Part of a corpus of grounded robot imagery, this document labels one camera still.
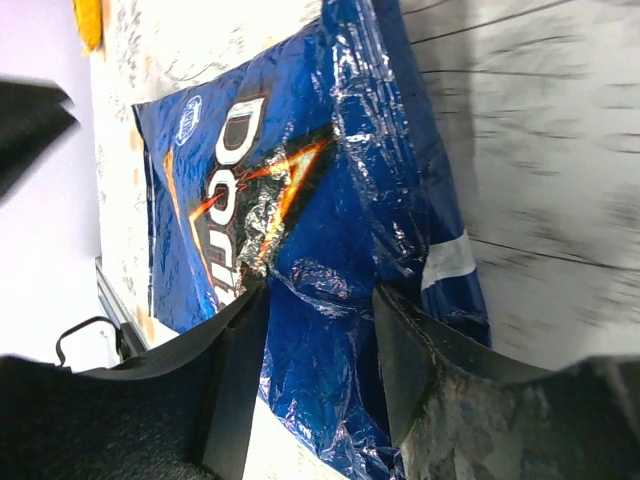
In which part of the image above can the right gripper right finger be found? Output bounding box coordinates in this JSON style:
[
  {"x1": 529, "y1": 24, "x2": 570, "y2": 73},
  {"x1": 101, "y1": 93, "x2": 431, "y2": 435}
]
[{"x1": 373, "y1": 284, "x2": 639, "y2": 479}]

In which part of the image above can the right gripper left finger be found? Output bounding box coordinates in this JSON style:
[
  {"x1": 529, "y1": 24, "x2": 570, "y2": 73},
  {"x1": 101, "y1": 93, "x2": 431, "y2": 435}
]
[{"x1": 1, "y1": 284, "x2": 269, "y2": 479}]

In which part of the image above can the yellow snack packet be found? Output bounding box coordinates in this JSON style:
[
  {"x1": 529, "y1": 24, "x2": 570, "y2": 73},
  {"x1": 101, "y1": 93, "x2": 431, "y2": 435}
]
[{"x1": 72, "y1": 0, "x2": 103, "y2": 55}]

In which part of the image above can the blue Doritos chip bag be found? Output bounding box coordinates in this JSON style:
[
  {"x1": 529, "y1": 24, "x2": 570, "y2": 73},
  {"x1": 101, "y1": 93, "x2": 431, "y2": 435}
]
[{"x1": 133, "y1": 1, "x2": 491, "y2": 479}]

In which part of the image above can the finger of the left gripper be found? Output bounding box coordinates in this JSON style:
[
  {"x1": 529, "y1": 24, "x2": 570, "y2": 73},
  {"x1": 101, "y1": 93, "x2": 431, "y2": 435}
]
[{"x1": 1, "y1": 77, "x2": 77, "y2": 199}]

